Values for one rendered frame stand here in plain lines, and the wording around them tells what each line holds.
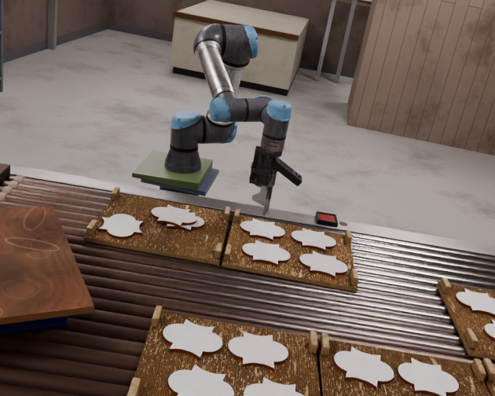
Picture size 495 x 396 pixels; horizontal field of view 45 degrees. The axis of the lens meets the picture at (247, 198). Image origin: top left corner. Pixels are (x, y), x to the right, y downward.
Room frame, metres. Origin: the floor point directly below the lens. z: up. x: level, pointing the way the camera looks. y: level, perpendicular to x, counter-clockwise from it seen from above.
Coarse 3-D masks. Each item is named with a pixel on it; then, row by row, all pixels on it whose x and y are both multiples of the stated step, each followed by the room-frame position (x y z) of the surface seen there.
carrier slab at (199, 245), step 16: (112, 208) 1.79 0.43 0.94; (128, 208) 1.81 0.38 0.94; (144, 208) 1.83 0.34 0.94; (192, 208) 1.90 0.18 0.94; (144, 224) 1.72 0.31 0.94; (160, 224) 1.74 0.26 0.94; (208, 224) 1.80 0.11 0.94; (224, 224) 1.82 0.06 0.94; (96, 240) 1.57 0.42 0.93; (112, 240) 1.58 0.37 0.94; (128, 240) 1.59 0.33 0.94; (144, 240) 1.61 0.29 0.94; (160, 240) 1.63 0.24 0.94; (176, 240) 1.65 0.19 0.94; (192, 240) 1.67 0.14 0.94; (208, 240) 1.69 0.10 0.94; (176, 256) 1.57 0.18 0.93; (192, 256) 1.57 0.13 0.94; (208, 256) 1.59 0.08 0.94
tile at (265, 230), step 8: (240, 224) 1.82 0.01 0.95; (248, 224) 1.83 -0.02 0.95; (256, 224) 1.85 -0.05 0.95; (264, 224) 1.86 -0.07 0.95; (272, 224) 1.87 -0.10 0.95; (248, 232) 1.79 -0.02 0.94; (256, 232) 1.79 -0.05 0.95; (264, 232) 1.80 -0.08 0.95; (272, 232) 1.81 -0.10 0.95; (280, 232) 1.82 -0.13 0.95; (272, 240) 1.76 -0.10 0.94
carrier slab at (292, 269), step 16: (288, 224) 1.91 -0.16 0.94; (240, 240) 1.73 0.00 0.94; (288, 240) 1.79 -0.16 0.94; (336, 240) 1.85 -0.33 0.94; (240, 256) 1.62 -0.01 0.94; (336, 256) 1.74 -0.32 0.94; (352, 256) 1.76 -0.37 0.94; (256, 272) 1.57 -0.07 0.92; (272, 272) 1.57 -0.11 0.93; (288, 272) 1.58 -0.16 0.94; (304, 272) 1.60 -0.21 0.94; (352, 288) 1.56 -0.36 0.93
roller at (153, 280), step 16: (96, 272) 1.43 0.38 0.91; (112, 272) 1.44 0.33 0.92; (128, 272) 1.45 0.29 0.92; (176, 288) 1.43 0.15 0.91; (192, 288) 1.44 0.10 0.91; (208, 288) 1.44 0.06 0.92; (224, 288) 1.45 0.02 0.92; (272, 304) 1.44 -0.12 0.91; (288, 304) 1.44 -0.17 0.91; (304, 304) 1.45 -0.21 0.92; (320, 304) 1.46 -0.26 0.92; (368, 320) 1.45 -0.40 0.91; (384, 320) 1.45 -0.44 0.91; (400, 320) 1.46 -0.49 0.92; (416, 320) 1.47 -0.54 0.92
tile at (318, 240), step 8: (296, 232) 1.84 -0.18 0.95; (304, 232) 1.85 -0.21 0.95; (312, 232) 1.86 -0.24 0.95; (320, 232) 1.88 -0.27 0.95; (296, 240) 1.79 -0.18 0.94; (304, 240) 1.79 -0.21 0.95; (312, 240) 1.80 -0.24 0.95; (320, 240) 1.81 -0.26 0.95; (328, 240) 1.82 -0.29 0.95; (320, 248) 1.76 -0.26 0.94; (328, 248) 1.78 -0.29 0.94
